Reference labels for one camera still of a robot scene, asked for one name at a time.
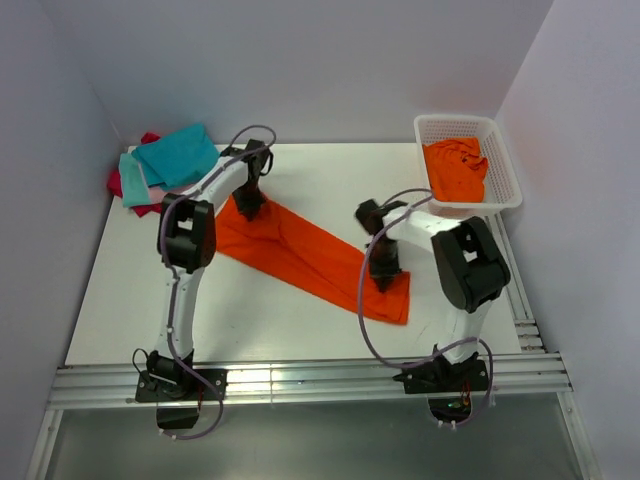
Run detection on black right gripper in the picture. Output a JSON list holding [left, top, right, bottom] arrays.
[[366, 238, 402, 293]]

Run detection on orange t-shirt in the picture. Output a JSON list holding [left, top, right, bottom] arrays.
[[216, 199, 410, 326], [422, 137, 489, 203]]

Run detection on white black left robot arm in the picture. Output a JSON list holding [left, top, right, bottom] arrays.
[[146, 139, 273, 399]]

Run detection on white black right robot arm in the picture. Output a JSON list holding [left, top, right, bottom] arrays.
[[355, 199, 511, 393]]

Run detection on teal folded t-shirt top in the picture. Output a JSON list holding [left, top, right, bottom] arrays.
[[132, 124, 220, 190]]

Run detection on pink folded t-shirt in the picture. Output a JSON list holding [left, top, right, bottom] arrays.
[[141, 164, 201, 203]]

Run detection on mint green folded t-shirt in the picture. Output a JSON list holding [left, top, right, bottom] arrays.
[[118, 153, 165, 208]]

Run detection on orange t-shirt in basket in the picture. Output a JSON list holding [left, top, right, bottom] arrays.
[[422, 137, 489, 203]]

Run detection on red folded t-shirt bottom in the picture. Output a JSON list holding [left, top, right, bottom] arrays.
[[106, 147, 162, 217]]

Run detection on white plastic laundry basket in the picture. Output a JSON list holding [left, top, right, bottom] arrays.
[[414, 114, 522, 218]]

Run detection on aluminium front rail frame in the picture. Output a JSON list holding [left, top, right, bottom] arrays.
[[26, 353, 602, 479]]

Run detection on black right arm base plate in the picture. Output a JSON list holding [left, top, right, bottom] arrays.
[[393, 353, 493, 428]]

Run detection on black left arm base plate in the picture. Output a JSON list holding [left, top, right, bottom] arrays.
[[134, 371, 217, 430]]

